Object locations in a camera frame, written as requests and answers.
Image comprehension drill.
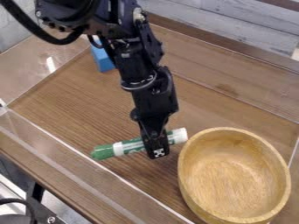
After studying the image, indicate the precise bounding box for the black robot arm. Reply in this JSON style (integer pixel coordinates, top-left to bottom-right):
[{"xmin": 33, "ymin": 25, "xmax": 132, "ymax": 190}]
[{"xmin": 34, "ymin": 0, "xmax": 179, "ymax": 159}]

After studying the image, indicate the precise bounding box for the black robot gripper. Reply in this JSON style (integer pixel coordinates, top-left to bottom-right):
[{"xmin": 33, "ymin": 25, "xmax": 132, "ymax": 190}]
[{"xmin": 131, "ymin": 66, "xmax": 179, "ymax": 159}]

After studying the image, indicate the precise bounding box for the green Expo marker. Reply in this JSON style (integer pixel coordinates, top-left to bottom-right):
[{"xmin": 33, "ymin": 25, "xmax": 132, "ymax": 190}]
[{"xmin": 89, "ymin": 128, "xmax": 188, "ymax": 160}]

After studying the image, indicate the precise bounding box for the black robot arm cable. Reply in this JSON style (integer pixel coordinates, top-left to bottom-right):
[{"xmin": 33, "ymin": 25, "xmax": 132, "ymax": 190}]
[{"xmin": 0, "ymin": 0, "xmax": 87, "ymax": 46}]

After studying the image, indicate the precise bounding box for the brown wooden bowl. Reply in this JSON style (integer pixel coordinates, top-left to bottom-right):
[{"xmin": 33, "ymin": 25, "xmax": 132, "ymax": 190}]
[{"xmin": 177, "ymin": 127, "xmax": 291, "ymax": 224}]

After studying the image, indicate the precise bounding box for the black metal table bracket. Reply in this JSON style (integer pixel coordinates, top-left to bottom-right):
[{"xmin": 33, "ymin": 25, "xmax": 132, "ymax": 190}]
[{"xmin": 26, "ymin": 198, "xmax": 66, "ymax": 224}]

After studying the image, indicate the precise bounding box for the clear acrylic tray wall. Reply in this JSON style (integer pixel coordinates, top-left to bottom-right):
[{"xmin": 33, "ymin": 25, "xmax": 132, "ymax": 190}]
[{"xmin": 0, "ymin": 9, "xmax": 299, "ymax": 224}]

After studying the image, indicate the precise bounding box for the blue rectangular block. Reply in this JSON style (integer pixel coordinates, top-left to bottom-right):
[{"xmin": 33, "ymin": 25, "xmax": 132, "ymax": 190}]
[{"xmin": 91, "ymin": 46, "xmax": 116, "ymax": 73}]

